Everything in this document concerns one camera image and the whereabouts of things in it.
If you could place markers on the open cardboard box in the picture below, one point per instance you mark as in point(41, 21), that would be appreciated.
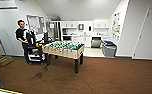
point(3, 61)

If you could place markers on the white two-door base cabinet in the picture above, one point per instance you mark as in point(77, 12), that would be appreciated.
point(86, 40)

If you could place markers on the green foosball table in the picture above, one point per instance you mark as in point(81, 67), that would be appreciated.
point(63, 48)

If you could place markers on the black soap dispenser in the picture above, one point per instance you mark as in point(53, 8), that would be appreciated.
point(89, 28)

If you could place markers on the white three-drawer stack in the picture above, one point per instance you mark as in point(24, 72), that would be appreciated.
point(105, 38)

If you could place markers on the grey bin with blue lid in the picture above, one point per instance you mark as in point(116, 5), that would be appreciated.
point(107, 42)

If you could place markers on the grey bin with green lid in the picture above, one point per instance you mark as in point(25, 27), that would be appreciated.
point(109, 44)

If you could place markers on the grey bin with black lid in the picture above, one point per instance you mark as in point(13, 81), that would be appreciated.
point(109, 51)

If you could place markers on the black wheeled cart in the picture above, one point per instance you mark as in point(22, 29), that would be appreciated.
point(35, 55)

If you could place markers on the person in black shirt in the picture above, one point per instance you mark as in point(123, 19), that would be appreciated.
point(22, 35)

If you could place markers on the white door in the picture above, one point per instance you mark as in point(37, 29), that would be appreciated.
point(147, 33)

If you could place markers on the large printed wall poster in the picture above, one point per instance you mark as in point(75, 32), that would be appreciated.
point(117, 25)

